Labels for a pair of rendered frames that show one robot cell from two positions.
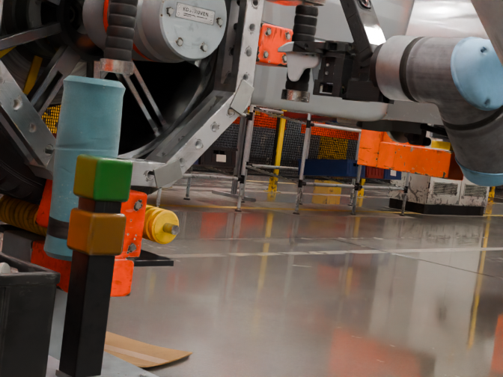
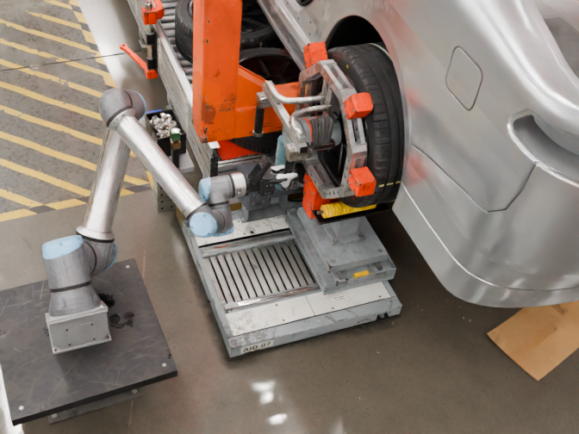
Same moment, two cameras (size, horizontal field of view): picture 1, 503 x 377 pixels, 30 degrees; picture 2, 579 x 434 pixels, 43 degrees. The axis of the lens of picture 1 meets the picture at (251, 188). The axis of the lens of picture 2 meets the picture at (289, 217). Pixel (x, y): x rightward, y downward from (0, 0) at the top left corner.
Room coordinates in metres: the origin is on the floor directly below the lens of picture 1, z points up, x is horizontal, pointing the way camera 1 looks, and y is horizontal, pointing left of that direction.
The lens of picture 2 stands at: (2.12, -2.06, 2.66)
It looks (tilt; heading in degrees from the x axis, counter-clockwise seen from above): 44 degrees down; 107
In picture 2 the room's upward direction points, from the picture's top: 8 degrees clockwise
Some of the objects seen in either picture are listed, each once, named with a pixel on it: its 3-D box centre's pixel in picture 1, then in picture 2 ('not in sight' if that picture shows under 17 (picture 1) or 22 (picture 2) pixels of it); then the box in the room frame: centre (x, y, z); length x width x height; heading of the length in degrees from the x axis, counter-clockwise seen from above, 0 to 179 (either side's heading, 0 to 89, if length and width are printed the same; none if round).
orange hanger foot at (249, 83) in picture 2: not in sight; (283, 91); (1.17, 0.61, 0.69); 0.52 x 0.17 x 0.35; 44
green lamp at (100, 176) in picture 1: (102, 178); (175, 134); (0.86, 0.14, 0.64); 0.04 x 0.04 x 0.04; 44
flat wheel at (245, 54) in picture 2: not in sight; (272, 98); (1.00, 0.94, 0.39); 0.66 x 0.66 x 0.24
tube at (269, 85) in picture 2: not in sight; (295, 84); (1.36, 0.22, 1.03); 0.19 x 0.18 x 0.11; 44
